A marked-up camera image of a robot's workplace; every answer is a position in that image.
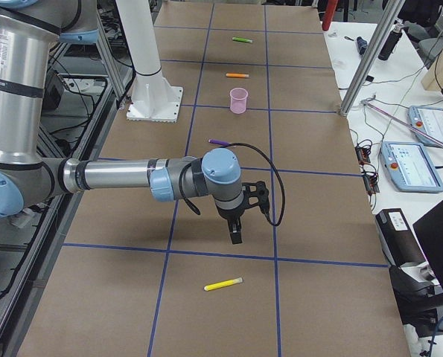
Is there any yellow marker pen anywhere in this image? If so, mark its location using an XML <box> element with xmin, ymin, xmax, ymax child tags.
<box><xmin>203</xmin><ymin>277</ymin><xmax>243</xmax><ymax>292</ymax></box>

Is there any white camera pedestal column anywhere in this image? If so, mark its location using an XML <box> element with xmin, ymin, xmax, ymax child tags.
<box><xmin>116</xmin><ymin>1</ymin><xmax>183</xmax><ymax>123</ymax></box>

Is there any near blue teach pendant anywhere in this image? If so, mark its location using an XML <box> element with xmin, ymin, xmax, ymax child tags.
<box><xmin>380</xmin><ymin>141</ymin><xmax>443</xmax><ymax>193</ymax></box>

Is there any orange marker pen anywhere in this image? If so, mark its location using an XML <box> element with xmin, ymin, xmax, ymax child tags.
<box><xmin>226</xmin><ymin>73</ymin><xmax>250</xmax><ymax>79</ymax></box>

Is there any metal reacher stick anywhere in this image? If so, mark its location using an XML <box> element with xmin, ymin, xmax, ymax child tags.
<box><xmin>360</xmin><ymin>94</ymin><xmax>443</xmax><ymax>157</ymax></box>

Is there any aluminium frame post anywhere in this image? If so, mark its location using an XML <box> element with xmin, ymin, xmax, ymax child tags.
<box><xmin>339</xmin><ymin>0</ymin><xmax>405</xmax><ymax>117</ymax></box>

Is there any pink mesh pen holder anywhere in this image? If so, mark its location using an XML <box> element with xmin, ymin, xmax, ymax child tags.
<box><xmin>229</xmin><ymin>88</ymin><xmax>249</xmax><ymax>115</ymax></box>

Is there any folded blue umbrella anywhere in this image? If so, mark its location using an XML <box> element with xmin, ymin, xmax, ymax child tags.
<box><xmin>356</xmin><ymin>36</ymin><xmax>368</xmax><ymax>57</ymax></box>

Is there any small circuit board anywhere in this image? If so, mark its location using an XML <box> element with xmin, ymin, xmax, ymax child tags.
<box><xmin>355</xmin><ymin>146</ymin><xmax>371</xmax><ymax>165</ymax></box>

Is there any black water bottle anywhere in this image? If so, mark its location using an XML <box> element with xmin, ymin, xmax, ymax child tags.
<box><xmin>378</xmin><ymin>22</ymin><xmax>404</xmax><ymax>61</ymax></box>

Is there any far blue teach pendant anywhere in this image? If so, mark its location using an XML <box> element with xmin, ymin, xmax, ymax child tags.
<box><xmin>408</xmin><ymin>106</ymin><xmax>443</xmax><ymax>144</ymax></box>

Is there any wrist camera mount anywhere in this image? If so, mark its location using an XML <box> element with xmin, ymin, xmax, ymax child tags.
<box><xmin>241</xmin><ymin>181</ymin><xmax>270</xmax><ymax>219</ymax></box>

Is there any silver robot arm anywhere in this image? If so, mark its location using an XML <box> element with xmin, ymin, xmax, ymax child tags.
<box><xmin>0</xmin><ymin>1</ymin><xmax>248</xmax><ymax>244</ymax></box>

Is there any blue teach pendant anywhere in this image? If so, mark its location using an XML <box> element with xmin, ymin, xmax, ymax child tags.
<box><xmin>408</xmin><ymin>106</ymin><xmax>443</xmax><ymax>144</ymax></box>
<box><xmin>380</xmin><ymin>141</ymin><xmax>443</xmax><ymax>193</ymax></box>

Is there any black camera cable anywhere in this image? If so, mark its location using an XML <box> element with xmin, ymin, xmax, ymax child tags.
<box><xmin>179</xmin><ymin>142</ymin><xmax>285</xmax><ymax>228</ymax></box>

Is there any purple marker pen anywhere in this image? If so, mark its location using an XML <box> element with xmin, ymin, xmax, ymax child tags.
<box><xmin>208</xmin><ymin>139</ymin><xmax>230</xmax><ymax>146</ymax></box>

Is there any green marker pen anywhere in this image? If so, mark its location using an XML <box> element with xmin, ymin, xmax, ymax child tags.
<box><xmin>232</xmin><ymin>36</ymin><xmax>253</xmax><ymax>44</ymax></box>

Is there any black box with label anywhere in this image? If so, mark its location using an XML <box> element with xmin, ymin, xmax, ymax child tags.
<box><xmin>375</xmin><ymin>208</ymin><xmax>426</xmax><ymax>268</ymax></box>

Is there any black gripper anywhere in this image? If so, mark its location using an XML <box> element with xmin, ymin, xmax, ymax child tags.
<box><xmin>217</xmin><ymin>207</ymin><xmax>244</xmax><ymax>245</ymax></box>

